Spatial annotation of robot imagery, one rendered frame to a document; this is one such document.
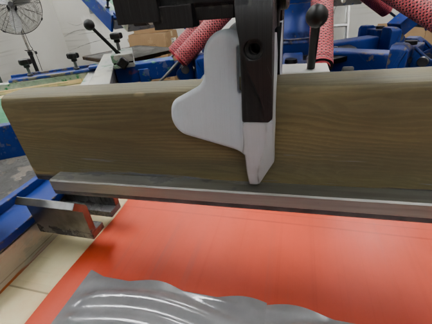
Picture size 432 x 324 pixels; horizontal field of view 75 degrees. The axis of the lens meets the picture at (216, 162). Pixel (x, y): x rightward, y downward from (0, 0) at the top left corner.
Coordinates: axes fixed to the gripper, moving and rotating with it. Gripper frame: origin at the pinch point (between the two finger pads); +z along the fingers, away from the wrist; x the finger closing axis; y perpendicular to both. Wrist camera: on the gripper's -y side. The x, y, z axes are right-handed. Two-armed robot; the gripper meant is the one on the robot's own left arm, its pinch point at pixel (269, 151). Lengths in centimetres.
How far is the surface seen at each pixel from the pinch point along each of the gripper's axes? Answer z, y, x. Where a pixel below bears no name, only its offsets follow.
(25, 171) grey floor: 110, 227, -142
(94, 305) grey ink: 13.3, 14.7, 5.8
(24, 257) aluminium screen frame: 12.5, 25.2, 3.0
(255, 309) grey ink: 13.3, 0.7, 3.3
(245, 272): 13.6, 2.2, -0.4
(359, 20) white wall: 30, -75, -414
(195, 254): 13.7, 7.6, -1.6
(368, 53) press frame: 7, -20, -71
